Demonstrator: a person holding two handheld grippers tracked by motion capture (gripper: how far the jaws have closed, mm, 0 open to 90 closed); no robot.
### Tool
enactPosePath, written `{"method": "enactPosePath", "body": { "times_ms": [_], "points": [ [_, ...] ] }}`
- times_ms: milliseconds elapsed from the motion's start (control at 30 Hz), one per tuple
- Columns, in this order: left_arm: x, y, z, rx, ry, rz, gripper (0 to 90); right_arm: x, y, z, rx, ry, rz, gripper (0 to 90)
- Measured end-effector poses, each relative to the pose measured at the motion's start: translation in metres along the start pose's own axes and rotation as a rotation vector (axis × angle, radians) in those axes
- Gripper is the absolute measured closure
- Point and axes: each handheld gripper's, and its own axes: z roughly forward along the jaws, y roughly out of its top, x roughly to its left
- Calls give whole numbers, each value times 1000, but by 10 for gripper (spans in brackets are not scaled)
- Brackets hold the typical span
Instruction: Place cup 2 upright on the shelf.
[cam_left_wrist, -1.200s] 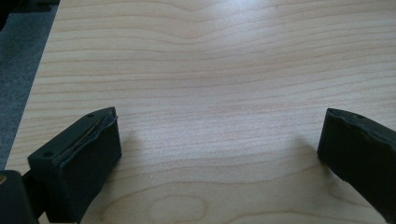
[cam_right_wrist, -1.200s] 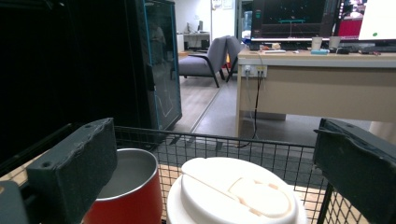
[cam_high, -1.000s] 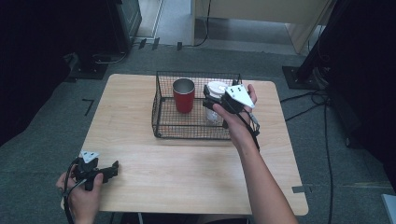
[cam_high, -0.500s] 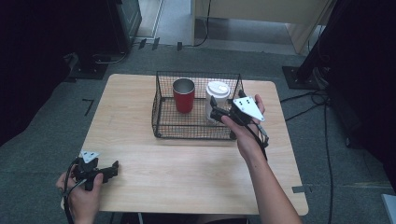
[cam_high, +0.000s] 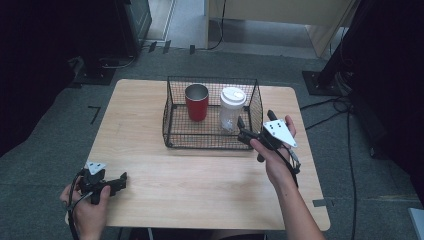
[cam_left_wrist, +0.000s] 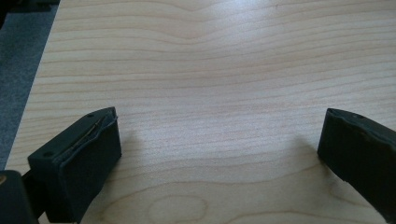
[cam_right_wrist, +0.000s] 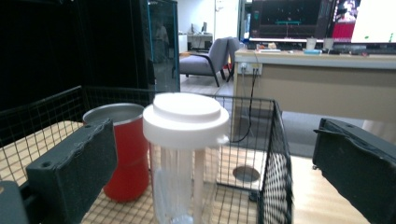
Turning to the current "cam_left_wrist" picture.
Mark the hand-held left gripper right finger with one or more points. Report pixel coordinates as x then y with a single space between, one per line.
361 158

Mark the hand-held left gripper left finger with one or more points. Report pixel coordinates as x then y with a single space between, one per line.
74 165

